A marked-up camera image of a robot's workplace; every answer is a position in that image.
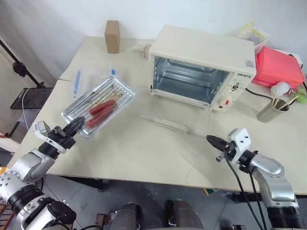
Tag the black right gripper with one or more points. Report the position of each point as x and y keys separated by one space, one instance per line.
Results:
x=229 y=149

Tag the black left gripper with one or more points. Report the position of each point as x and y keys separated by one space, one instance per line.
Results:
x=63 y=140

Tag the red sausage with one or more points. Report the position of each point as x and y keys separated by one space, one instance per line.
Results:
x=96 y=120
x=103 y=112
x=103 y=106

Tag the silver metal baking tray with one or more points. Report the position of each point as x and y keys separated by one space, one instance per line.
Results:
x=122 y=92

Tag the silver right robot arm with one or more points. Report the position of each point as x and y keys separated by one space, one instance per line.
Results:
x=271 y=172

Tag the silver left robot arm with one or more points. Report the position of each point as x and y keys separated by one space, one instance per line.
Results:
x=28 y=165

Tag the cream oven timer knob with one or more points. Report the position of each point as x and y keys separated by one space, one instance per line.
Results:
x=226 y=103

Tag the glass oven door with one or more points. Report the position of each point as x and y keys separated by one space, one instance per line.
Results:
x=172 y=112

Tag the cream toaster oven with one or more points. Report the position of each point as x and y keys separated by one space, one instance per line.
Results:
x=204 y=45

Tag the clear container with blue latches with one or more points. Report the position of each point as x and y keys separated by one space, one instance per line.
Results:
x=84 y=81

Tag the black floor mat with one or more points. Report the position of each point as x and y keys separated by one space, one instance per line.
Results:
x=31 y=98

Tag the stainless steel cup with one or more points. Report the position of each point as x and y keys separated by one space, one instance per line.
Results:
x=269 y=112

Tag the wooden chopstick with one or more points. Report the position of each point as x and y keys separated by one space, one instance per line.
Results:
x=289 y=102
x=275 y=97

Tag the dark rounded shape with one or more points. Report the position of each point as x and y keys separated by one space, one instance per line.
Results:
x=184 y=215
x=126 y=216

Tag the black tripod stand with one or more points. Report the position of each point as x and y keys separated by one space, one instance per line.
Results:
x=20 y=69

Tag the white round ball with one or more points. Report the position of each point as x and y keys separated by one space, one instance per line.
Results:
x=280 y=88

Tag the green plastic toy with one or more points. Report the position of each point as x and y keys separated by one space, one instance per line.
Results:
x=302 y=97

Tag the pink fabric box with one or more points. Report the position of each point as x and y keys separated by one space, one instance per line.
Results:
x=278 y=67

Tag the brown cardboard box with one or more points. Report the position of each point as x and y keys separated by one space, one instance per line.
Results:
x=112 y=36

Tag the clear bag with wooden blocks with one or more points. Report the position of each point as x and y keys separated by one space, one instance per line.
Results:
x=141 y=48

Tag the clear plastic storage bin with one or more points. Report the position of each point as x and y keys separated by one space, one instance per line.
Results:
x=260 y=38

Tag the white power strip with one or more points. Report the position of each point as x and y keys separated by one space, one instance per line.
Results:
x=296 y=58

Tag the yellow-edged zip bag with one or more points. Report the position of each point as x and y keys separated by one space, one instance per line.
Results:
x=245 y=30

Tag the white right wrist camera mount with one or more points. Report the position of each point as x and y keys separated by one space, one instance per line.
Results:
x=239 y=141

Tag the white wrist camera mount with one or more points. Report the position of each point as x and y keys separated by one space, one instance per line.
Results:
x=239 y=141
x=40 y=128

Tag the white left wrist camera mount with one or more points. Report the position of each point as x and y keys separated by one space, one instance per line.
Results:
x=40 y=128

